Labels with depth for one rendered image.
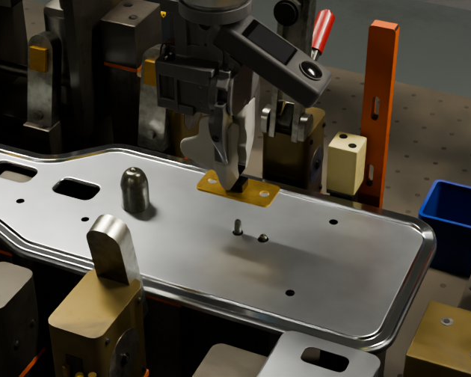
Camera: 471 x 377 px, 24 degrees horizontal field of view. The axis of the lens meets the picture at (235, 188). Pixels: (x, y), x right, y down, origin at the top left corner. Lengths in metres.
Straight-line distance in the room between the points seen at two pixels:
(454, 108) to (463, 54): 1.68
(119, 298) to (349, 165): 0.32
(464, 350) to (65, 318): 0.36
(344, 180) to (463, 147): 0.70
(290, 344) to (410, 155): 0.86
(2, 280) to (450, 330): 0.47
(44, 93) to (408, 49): 2.42
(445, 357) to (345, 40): 2.81
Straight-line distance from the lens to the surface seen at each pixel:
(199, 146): 1.11
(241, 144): 1.13
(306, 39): 1.20
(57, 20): 1.41
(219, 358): 1.07
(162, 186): 1.26
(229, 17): 1.02
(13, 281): 1.16
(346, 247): 1.17
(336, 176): 1.23
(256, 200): 1.13
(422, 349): 0.98
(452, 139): 1.93
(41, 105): 1.40
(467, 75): 3.58
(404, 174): 1.82
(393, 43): 1.17
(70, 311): 1.03
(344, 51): 3.65
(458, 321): 1.01
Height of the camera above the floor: 1.73
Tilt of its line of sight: 36 degrees down
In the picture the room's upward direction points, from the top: straight up
